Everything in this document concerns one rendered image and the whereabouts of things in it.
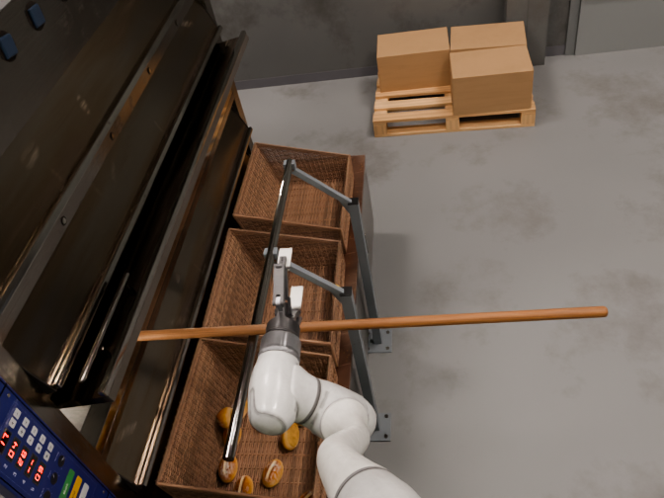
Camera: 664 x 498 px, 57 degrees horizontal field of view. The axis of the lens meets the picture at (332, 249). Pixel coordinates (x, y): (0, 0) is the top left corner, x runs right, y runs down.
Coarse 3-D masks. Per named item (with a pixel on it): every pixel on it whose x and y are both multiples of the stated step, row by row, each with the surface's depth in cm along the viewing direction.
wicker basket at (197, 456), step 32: (224, 352) 226; (256, 352) 224; (192, 384) 210; (192, 416) 207; (192, 448) 203; (256, 448) 216; (160, 480) 185; (192, 480) 199; (256, 480) 208; (288, 480) 206; (320, 480) 194
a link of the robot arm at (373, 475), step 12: (372, 468) 81; (348, 480) 80; (360, 480) 78; (372, 480) 77; (384, 480) 77; (396, 480) 78; (348, 492) 78; (360, 492) 76; (372, 492) 75; (384, 492) 74; (396, 492) 74; (408, 492) 75
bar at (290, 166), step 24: (288, 168) 232; (336, 192) 244; (360, 216) 250; (360, 240) 260; (264, 264) 198; (360, 264) 270; (264, 288) 190; (336, 288) 212; (360, 336) 229; (384, 336) 314; (360, 360) 239; (240, 384) 166; (240, 408) 161; (384, 432) 276
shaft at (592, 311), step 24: (480, 312) 167; (504, 312) 165; (528, 312) 164; (552, 312) 163; (576, 312) 162; (600, 312) 161; (144, 336) 179; (168, 336) 178; (192, 336) 178; (216, 336) 177
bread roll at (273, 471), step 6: (270, 462) 206; (276, 462) 206; (282, 462) 208; (264, 468) 206; (270, 468) 204; (276, 468) 204; (282, 468) 206; (264, 474) 204; (270, 474) 203; (276, 474) 203; (282, 474) 206; (264, 480) 203; (270, 480) 202; (276, 480) 203; (270, 486) 203
